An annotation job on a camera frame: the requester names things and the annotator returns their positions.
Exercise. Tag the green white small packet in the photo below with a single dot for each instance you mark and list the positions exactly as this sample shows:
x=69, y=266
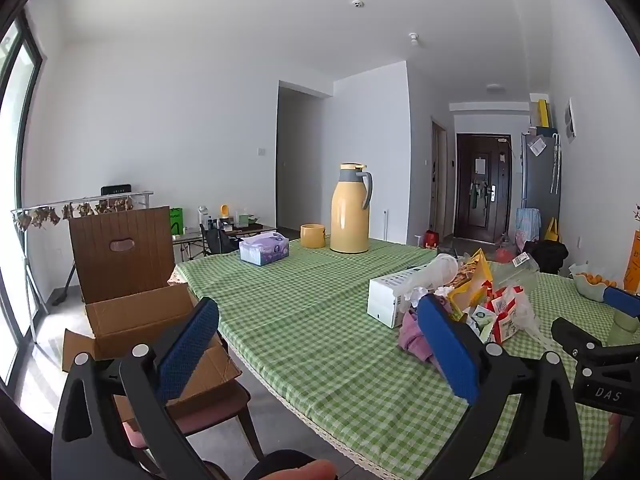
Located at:
x=481, y=322

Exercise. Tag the clear wrapper with label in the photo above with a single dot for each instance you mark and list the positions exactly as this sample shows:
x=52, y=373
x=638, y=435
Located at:
x=515, y=270

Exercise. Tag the purple blue tissue box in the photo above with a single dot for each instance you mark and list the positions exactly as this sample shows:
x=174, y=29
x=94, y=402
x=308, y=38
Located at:
x=262, y=250

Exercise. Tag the grey refrigerator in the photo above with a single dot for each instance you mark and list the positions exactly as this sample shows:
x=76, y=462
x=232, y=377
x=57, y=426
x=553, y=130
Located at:
x=537, y=185

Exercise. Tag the wooden interior door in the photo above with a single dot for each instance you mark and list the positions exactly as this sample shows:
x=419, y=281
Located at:
x=439, y=180

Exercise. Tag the yellow tote bag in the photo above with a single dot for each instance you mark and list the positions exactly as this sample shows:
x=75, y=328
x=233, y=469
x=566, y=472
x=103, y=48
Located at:
x=552, y=232

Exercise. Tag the green shopping bag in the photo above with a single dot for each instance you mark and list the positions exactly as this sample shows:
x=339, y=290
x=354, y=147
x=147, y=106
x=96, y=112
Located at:
x=176, y=220

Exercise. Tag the blue patterned cloth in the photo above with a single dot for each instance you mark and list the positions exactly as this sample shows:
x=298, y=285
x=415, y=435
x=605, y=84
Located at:
x=528, y=227

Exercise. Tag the clear plastic bag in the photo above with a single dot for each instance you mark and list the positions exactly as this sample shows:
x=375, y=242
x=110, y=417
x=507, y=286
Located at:
x=530, y=315

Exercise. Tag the person's left hand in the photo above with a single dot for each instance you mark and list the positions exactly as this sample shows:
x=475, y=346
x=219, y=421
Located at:
x=305, y=471

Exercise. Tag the white printed carton box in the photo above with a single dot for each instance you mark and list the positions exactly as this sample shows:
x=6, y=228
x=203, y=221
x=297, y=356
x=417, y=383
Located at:
x=385, y=300

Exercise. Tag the yellow topped bottle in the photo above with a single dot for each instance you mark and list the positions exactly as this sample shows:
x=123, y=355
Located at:
x=224, y=212

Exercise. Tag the light green cup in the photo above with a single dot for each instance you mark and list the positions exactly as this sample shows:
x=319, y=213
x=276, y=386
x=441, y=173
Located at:
x=624, y=329

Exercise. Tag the red white packet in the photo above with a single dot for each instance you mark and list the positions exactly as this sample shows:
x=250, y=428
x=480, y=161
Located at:
x=505, y=315

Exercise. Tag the yellow mug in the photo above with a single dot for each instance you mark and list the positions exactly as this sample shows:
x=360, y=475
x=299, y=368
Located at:
x=312, y=236

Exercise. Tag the yellow thermos jug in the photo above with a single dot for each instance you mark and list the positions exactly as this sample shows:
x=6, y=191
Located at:
x=349, y=215

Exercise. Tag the white umbrella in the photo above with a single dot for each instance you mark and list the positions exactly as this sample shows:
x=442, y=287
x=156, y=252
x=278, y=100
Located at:
x=556, y=165

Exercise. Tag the white bottle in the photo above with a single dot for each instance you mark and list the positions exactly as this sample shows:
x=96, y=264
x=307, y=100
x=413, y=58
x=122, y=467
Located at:
x=202, y=215

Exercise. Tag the black router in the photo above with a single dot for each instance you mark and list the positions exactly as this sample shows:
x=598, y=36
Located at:
x=116, y=190

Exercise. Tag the red container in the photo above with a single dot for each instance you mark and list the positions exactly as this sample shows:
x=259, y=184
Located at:
x=431, y=239

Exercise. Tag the clear plastic cup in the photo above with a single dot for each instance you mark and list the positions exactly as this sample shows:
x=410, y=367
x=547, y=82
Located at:
x=437, y=270

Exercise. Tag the yellow snack bag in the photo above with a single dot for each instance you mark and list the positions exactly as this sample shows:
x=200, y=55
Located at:
x=475, y=280

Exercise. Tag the green bowl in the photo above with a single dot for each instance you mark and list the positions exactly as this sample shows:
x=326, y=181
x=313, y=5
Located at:
x=587, y=290

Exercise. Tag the pale green box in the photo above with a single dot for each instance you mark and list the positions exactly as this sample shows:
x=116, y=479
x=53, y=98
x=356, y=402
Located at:
x=245, y=220

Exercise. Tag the metal drying rack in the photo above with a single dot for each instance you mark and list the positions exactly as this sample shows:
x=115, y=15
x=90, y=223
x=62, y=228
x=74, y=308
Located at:
x=30, y=220

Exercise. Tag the pink cloth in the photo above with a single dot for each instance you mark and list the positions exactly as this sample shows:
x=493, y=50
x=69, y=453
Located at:
x=412, y=335

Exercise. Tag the folding camping table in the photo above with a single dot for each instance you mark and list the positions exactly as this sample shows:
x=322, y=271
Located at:
x=190, y=242

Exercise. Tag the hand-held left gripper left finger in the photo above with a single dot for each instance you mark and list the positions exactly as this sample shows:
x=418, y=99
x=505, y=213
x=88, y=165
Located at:
x=187, y=347

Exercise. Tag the black bag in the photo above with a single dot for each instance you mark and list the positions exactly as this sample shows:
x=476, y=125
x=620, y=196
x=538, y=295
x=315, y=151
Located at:
x=547, y=257

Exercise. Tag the black window frame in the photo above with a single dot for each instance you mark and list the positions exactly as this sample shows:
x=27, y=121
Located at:
x=22, y=125

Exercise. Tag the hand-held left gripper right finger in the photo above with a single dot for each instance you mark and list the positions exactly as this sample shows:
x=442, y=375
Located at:
x=450, y=350

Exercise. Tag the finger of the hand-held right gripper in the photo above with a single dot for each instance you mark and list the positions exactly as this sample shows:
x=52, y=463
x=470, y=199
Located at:
x=622, y=301
x=575, y=334

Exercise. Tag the green checked tablecloth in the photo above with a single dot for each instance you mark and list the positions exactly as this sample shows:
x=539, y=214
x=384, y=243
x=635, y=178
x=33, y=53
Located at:
x=310, y=310

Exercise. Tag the dark entry door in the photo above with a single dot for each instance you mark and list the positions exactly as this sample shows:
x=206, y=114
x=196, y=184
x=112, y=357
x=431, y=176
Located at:
x=482, y=190

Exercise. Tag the orange box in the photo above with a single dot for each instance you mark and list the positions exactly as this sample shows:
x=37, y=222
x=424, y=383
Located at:
x=634, y=265

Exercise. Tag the ceiling sprinkler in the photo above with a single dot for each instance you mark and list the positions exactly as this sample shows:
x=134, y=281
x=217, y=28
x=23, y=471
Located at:
x=413, y=39

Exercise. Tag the yellow box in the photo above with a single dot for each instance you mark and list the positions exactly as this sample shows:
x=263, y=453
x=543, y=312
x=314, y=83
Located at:
x=542, y=114

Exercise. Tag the pile of oranges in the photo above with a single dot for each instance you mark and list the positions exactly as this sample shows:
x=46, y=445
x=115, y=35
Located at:
x=592, y=277

